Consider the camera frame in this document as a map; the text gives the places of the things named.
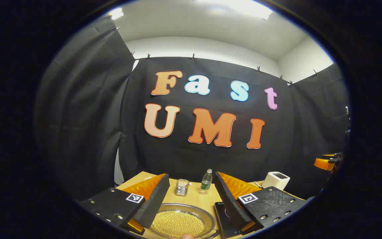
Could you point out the clear plastic water bottle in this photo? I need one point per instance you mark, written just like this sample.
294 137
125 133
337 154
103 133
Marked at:
206 182

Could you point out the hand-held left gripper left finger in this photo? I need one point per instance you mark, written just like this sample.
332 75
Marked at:
154 205

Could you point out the black backdrop cloth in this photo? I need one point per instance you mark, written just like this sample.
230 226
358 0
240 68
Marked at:
191 159

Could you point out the black induction cooktop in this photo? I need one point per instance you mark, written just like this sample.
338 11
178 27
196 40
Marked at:
224 219

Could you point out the large ceiling light panel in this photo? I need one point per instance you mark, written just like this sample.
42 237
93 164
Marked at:
244 8

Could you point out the steel pot with soybeans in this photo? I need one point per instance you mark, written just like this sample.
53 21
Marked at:
177 224

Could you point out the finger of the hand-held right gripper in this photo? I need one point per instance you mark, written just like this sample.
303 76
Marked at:
323 164
332 155

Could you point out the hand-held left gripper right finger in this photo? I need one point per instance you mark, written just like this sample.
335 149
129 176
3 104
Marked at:
230 205

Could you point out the small ceiling light panel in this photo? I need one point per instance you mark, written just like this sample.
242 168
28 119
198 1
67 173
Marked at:
116 14

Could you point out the white toaster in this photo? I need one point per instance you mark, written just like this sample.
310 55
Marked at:
274 182

